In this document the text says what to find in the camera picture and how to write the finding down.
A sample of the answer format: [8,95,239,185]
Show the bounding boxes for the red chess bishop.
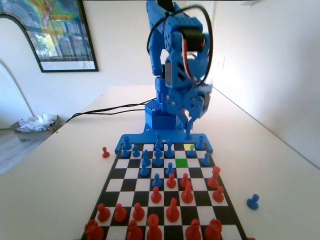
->
[126,219,144,240]
[185,219,203,240]

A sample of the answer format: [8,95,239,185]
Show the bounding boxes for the red white servo wire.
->
[181,37,201,85]

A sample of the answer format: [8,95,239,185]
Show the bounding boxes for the black white chessboard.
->
[79,142,249,240]

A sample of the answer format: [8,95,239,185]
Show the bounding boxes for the cardboard box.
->
[9,114,66,143]

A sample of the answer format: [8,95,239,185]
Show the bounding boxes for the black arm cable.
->
[146,4,215,85]

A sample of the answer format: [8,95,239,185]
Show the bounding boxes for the blue base plate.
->
[114,128,214,155]

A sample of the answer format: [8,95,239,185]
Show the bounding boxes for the black framed poster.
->
[0,0,100,74]

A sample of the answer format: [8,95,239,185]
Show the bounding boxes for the white wall socket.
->
[216,56,226,74]

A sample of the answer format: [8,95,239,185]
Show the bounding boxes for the black power cable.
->
[71,104,147,118]
[65,99,154,123]

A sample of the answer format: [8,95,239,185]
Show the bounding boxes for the clear plastic wrap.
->
[16,113,56,133]

